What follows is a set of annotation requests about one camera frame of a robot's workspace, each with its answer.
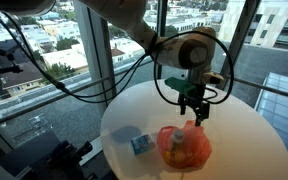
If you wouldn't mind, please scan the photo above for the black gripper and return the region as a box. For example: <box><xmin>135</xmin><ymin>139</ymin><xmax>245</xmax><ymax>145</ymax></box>
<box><xmin>178</xmin><ymin>84</ymin><xmax>212</xmax><ymax>128</ymax></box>

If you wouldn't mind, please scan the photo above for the orange plastic bag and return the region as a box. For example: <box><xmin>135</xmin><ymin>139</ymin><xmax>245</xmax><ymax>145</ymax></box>
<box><xmin>156</xmin><ymin>119</ymin><xmax>213</xmax><ymax>170</ymax></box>

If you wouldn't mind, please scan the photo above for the white capped bottle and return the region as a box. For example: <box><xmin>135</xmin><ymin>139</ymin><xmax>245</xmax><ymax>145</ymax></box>
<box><xmin>165</xmin><ymin>129</ymin><xmax>192</xmax><ymax>168</ymax></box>

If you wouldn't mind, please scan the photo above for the small blue carton box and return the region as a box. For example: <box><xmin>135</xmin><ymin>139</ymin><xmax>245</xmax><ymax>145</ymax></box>
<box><xmin>130</xmin><ymin>133</ymin><xmax>157</xmax><ymax>156</ymax></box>

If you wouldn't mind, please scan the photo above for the black equipment stand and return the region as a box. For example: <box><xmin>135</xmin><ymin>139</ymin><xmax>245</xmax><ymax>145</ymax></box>
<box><xmin>0</xmin><ymin>130</ymin><xmax>95</xmax><ymax>180</ymax></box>

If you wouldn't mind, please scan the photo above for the metal window railing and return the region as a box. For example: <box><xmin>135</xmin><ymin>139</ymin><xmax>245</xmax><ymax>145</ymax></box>
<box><xmin>0</xmin><ymin>56</ymin><xmax>288</xmax><ymax>132</ymax></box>

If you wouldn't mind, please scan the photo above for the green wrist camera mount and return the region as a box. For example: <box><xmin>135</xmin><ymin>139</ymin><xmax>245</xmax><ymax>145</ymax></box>
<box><xmin>164</xmin><ymin>76</ymin><xmax>198</xmax><ymax>98</ymax></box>

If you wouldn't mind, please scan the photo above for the white round pedestal table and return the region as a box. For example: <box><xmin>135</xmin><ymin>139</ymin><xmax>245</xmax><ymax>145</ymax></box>
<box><xmin>99</xmin><ymin>79</ymin><xmax>288</xmax><ymax>180</ymax></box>

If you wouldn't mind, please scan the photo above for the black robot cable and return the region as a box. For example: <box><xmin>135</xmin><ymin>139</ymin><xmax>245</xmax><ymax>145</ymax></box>
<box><xmin>0</xmin><ymin>9</ymin><xmax>235</xmax><ymax>106</ymax></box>

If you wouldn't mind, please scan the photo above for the black camera on tripod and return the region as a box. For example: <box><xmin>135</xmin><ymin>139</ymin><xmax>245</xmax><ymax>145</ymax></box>
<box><xmin>0</xmin><ymin>44</ymin><xmax>24</xmax><ymax>78</ymax></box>

